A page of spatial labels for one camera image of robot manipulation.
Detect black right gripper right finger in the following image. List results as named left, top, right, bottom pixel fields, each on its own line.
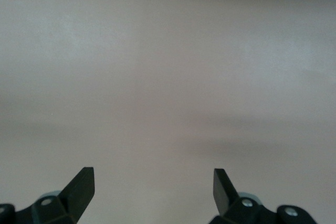
left=209, top=168, right=263, bottom=224

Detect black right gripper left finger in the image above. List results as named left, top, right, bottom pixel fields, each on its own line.
left=15, top=167, right=95, bottom=224

